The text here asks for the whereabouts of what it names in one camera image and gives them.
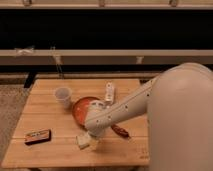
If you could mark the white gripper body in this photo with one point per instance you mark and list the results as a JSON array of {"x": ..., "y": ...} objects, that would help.
[{"x": 94, "y": 139}]

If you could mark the white sponge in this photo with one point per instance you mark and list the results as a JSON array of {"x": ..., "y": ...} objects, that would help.
[{"x": 83, "y": 140}]

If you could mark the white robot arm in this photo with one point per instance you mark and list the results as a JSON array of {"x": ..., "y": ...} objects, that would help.
[{"x": 179, "y": 108}]

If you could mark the translucent white ceramic cup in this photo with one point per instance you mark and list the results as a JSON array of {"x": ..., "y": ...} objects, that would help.
[{"x": 63, "y": 96}]

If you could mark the dark red chili pepper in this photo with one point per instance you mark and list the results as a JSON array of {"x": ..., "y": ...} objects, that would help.
[{"x": 120, "y": 131}]

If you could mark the orange bowl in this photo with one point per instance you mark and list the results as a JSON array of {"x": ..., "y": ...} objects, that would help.
[{"x": 80, "y": 109}]

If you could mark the wooden table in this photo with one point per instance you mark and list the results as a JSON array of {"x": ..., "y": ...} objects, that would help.
[{"x": 42, "y": 112}]

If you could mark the white bottle on table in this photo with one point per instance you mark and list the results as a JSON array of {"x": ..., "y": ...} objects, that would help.
[{"x": 110, "y": 92}]

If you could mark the long metal rail shelf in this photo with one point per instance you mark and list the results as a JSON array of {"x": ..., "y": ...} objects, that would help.
[{"x": 101, "y": 57}]

